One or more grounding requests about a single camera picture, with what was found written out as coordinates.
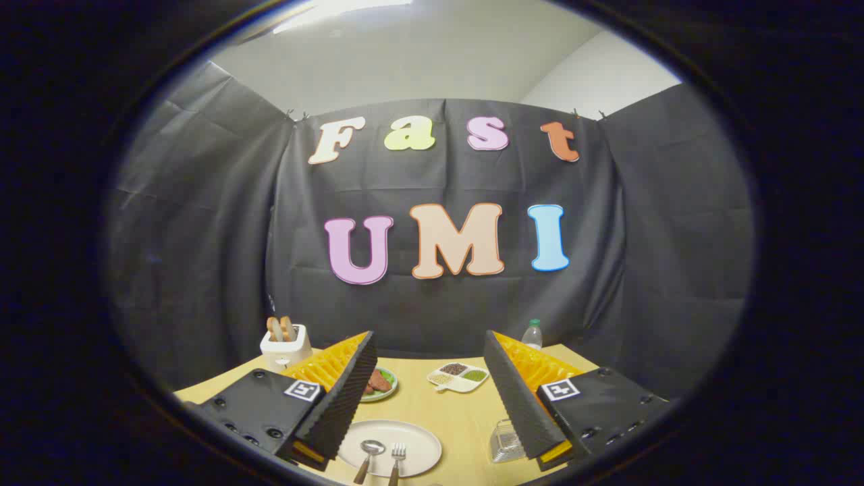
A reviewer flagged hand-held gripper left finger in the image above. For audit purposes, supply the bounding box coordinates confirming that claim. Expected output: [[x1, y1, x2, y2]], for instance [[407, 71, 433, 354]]
[[182, 330, 379, 472]]

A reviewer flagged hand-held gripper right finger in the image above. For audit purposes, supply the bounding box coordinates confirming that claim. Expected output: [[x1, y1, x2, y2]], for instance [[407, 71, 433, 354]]
[[483, 330, 674, 472]]

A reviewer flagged metal spoon wooden handle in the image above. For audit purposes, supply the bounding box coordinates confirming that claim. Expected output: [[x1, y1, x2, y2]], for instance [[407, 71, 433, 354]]
[[353, 440, 386, 485]]

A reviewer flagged metal fork wooden handle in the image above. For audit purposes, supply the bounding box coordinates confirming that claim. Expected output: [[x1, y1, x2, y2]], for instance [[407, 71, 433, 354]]
[[387, 443, 407, 486]]

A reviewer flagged clear plastic container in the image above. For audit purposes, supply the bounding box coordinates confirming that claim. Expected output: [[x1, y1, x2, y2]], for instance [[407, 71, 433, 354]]
[[489, 418, 527, 464]]

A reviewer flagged pale green plate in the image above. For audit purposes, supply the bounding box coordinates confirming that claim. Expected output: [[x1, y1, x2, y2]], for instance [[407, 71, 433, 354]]
[[360, 367, 398, 403]]

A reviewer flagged white divided dish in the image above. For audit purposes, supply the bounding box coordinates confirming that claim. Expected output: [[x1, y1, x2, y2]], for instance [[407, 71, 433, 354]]
[[427, 362, 489, 394]]

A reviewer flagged white toaster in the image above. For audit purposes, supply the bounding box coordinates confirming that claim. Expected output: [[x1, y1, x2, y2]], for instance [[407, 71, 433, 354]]
[[260, 324, 313, 372]]

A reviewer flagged white round plate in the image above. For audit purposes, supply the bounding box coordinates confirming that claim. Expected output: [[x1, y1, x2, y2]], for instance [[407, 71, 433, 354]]
[[337, 420, 443, 479]]

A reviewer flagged black backdrop cloth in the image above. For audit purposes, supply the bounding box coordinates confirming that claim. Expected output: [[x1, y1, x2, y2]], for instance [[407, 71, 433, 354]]
[[108, 61, 755, 399]]

